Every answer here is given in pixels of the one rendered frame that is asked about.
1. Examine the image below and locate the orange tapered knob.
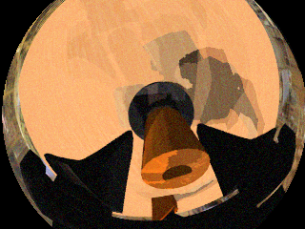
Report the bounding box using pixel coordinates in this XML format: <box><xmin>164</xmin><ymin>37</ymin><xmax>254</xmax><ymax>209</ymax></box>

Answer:
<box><xmin>141</xmin><ymin>107</ymin><xmax>211</xmax><ymax>190</ymax></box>

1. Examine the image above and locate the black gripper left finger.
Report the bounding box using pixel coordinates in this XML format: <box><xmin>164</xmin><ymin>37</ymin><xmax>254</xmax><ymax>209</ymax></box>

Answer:
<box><xmin>43</xmin><ymin>131</ymin><xmax>134</xmax><ymax>214</ymax></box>

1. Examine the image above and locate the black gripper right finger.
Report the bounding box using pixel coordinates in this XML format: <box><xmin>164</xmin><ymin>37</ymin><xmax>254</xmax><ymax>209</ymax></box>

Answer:
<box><xmin>197</xmin><ymin>123</ymin><xmax>275</xmax><ymax>197</ymax></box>

